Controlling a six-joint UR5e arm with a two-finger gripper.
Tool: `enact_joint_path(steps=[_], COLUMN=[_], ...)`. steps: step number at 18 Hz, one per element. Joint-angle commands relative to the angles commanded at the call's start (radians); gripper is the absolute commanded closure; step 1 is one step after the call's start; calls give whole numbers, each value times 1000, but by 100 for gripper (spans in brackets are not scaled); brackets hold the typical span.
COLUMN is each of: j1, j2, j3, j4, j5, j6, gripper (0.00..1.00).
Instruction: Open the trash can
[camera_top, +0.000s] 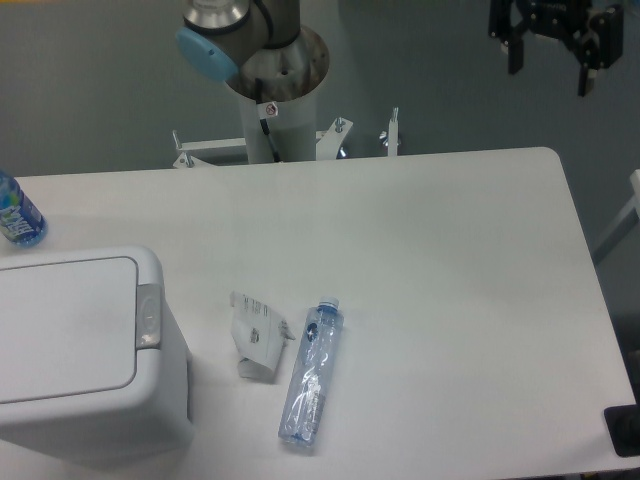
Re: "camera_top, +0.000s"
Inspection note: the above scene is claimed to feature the clear empty plastic bottle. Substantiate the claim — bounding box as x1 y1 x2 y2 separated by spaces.
278 297 344 448

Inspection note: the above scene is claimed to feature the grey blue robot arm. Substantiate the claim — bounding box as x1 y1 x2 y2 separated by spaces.
176 1 624 103

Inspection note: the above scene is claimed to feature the blue labelled water bottle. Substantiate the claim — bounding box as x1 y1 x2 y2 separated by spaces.
1 171 48 247

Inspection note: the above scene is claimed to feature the white bracket with bolt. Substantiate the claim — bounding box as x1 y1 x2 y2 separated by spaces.
379 107 401 157

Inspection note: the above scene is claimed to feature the white frame at right edge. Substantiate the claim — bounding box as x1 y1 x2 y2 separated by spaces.
591 169 639 265

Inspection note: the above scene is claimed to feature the black cable on pedestal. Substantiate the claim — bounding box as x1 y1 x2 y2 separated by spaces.
254 77 282 164

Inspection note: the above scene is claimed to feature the crumpled white paper carton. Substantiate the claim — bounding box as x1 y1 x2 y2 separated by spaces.
230 291 296 383

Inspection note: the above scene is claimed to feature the white push-lid trash can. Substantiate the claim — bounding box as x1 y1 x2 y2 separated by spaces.
1 246 194 463

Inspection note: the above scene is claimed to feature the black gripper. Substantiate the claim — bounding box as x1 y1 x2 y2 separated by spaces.
488 0 624 97

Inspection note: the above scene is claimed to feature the black clamp at table edge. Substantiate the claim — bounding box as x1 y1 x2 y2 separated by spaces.
604 404 639 458

